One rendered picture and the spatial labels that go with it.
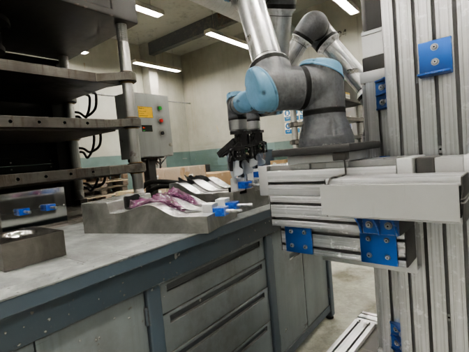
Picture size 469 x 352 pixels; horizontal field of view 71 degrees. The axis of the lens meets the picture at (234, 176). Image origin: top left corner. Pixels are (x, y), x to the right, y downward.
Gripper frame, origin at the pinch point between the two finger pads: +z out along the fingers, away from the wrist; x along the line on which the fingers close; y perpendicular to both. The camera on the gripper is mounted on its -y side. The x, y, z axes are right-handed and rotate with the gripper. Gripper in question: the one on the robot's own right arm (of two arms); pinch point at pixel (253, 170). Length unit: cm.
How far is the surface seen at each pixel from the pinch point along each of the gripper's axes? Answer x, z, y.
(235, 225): -45, 17, 21
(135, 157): -26, -12, -60
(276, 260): -10.0, 41.7, 15.2
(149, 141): -6, -22, -73
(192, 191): -34.9, 5.6, -9.0
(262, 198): -15.4, 11.9, 14.5
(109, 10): -35, -88, -56
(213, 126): 611, -99, -554
